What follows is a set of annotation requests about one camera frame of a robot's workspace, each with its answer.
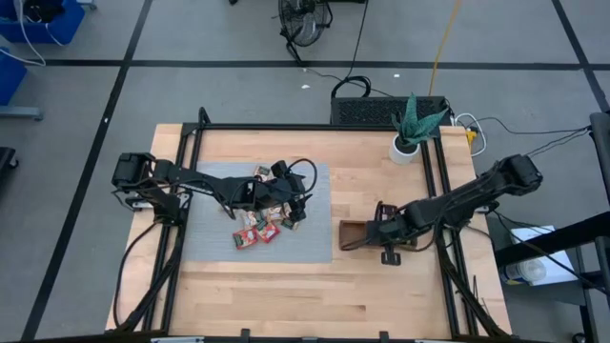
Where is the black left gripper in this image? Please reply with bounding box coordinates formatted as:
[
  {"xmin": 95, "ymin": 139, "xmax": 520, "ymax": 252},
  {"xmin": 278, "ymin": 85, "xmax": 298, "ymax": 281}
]
[{"xmin": 259, "ymin": 173, "xmax": 315, "ymax": 224}]

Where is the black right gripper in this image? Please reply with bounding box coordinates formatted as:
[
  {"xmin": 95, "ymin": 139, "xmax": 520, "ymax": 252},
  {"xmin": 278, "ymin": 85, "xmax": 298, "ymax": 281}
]
[{"xmin": 366, "ymin": 201, "xmax": 420, "ymax": 267}]

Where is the wooden tea organizer box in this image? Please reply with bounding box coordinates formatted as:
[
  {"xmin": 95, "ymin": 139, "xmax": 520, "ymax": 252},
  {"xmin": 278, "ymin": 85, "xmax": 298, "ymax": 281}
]
[{"xmin": 337, "ymin": 218, "xmax": 419, "ymax": 252}]

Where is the red strawberry tea packet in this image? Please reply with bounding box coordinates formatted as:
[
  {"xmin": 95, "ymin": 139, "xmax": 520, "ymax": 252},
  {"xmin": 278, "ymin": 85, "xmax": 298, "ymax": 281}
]
[
  {"xmin": 255, "ymin": 222, "xmax": 281, "ymax": 245},
  {"xmin": 232, "ymin": 227, "xmax": 259, "ymax": 251}
]

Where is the grey woven placemat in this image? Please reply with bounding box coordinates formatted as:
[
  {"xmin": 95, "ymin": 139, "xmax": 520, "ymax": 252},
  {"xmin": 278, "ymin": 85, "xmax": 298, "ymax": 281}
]
[{"xmin": 182, "ymin": 160, "xmax": 334, "ymax": 265}]

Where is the white plant pot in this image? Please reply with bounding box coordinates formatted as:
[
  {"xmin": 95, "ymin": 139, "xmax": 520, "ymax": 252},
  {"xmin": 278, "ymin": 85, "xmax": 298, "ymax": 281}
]
[{"xmin": 388, "ymin": 132, "xmax": 421, "ymax": 166}]

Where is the green snake plant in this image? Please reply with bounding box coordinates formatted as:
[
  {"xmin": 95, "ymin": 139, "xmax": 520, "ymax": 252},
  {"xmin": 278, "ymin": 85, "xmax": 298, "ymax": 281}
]
[{"xmin": 390, "ymin": 92, "xmax": 450, "ymax": 149}]

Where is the black perforated computer case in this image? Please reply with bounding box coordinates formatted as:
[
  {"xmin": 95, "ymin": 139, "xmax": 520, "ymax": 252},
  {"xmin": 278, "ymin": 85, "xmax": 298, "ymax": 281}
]
[{"xmin": 330, "ymin": 95, "xmax": 453, "ymax": 127}]

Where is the clear plastic bottle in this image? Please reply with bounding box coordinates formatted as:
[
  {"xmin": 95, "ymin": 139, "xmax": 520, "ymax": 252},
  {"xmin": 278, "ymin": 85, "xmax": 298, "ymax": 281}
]
[{"xmin": 498, "ymin": 259, "xmax": 549, "ymax": 286}]

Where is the black equipment stand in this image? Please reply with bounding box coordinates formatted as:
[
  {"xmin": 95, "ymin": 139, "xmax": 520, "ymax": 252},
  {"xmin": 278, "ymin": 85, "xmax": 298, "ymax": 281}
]
[{"xmin": 494, "ymin": 111, "xmax": 610, "ymax": 343}]

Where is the white box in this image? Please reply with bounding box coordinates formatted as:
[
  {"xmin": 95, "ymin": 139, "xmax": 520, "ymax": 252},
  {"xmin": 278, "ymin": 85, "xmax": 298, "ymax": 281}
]
[{"xmin": 508, "ymin": 225, "xmax": 579, "ymax": 287}]

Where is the black floor fan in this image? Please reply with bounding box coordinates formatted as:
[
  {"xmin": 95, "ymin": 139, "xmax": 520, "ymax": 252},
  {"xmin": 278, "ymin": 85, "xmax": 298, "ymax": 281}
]
[{"xmin": 277, "ymin": 0, "xmax": 334, "ymax": 67}]

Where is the grey cart base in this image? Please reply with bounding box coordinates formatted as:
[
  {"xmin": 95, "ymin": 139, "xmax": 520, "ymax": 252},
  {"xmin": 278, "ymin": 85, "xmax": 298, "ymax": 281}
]
[{"xmin": 0, "ymin": 105, "xmax": 45, "ymax": 122}]

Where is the black floor object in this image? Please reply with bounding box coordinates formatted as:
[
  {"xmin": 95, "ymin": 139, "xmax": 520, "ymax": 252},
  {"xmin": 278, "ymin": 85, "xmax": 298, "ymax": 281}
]
[{"xmin": 0, "ymin": 146, "xmax": 20, "ymax": 171}]

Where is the large blue bin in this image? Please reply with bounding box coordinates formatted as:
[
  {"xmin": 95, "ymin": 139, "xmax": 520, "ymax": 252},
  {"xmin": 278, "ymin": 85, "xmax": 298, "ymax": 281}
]
[{"xmin": 0, "ymin": 0, "xmax": 87, "ymax": 46}]

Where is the small blue bin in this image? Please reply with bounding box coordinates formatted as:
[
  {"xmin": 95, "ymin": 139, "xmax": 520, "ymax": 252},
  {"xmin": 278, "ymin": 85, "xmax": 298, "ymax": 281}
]
[{"xmin": 0, "ymin": 47, "xmax": 29, "ymax": 107}]

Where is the black aluminium table frame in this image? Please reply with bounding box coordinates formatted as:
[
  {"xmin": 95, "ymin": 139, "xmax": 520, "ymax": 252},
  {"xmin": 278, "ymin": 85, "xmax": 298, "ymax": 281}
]
[{"xmin": 105, "ymin": 107, "xmax": 515, "ymax": 343}]

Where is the white looped cable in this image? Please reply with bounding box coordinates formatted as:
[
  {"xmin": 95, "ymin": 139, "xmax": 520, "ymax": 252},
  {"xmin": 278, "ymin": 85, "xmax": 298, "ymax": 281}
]
[{"xmin": 454, "ymin": 112, "xmax": 488, "ymax": 158}]

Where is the black floor cable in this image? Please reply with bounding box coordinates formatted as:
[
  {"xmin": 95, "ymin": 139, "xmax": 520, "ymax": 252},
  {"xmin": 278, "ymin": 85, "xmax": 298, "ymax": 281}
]
[{"xmin": 330, "ymin": 0, "xmax": 397, "ymax": 100}]

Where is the yellow hanging cable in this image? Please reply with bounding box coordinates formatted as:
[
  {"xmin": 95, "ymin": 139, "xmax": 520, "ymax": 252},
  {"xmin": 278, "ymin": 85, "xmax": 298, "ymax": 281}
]
[{"xmin": 427, "ymin": 0, "xmax": 463, "ymax": 96}]

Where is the white floor cable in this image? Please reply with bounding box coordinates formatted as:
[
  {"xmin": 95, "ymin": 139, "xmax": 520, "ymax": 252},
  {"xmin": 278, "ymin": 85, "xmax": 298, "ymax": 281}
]
[{"xmin": 0, "ymin": 0, "xmax": 66, "ymax": 68}]

